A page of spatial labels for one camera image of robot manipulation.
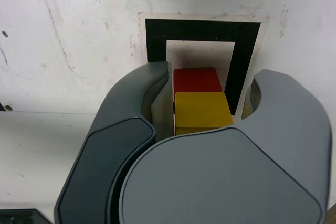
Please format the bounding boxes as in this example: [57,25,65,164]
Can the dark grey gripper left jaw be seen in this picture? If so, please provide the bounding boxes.
[54,60,175,224]

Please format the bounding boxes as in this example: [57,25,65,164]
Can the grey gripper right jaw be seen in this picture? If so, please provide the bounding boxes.
[119,68,330,224]

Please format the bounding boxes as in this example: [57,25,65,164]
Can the yellow cube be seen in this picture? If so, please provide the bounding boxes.
[174,91,234,137]

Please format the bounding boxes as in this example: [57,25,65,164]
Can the red cube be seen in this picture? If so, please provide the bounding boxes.
[173,67,224,103]

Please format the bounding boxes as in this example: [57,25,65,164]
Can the black tape square outline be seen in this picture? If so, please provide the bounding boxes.
[145,18,261,116]

